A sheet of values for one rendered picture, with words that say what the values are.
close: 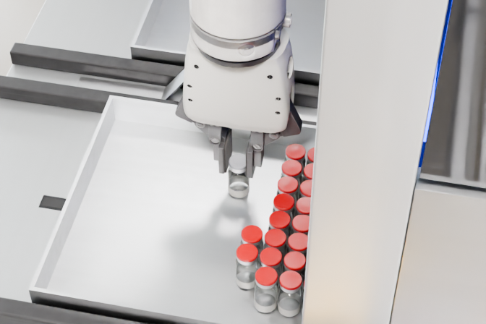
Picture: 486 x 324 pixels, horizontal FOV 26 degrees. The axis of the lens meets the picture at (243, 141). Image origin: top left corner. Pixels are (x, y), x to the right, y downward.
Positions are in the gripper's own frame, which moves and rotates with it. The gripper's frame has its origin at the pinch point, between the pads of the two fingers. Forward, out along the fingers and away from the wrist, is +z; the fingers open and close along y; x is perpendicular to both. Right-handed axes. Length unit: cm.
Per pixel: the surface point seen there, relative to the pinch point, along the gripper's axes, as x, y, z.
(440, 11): 25, -16, -41
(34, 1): -124, 79, 94
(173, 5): -27.5, 14.0, 5.9
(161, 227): 6.4, 6.6, 5.9
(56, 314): 19.6, 13.0, 4.0
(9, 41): -108, 80, 94
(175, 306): 15.3, 2.9, 5.9
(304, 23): -27.4, -2.3, 5.9
